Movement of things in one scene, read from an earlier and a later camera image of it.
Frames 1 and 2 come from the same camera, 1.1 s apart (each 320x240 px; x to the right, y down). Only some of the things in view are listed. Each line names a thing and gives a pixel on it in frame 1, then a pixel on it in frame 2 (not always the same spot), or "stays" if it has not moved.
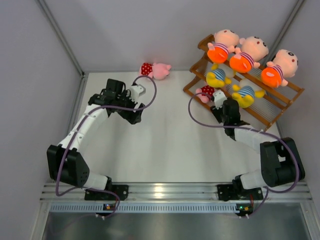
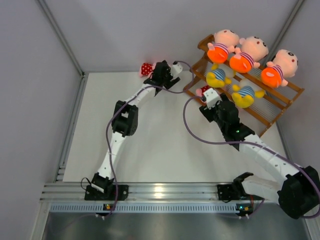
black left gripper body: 130,115 to 165,80
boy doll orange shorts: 252,49 stays
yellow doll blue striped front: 220,75 stays
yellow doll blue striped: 245,92 stays
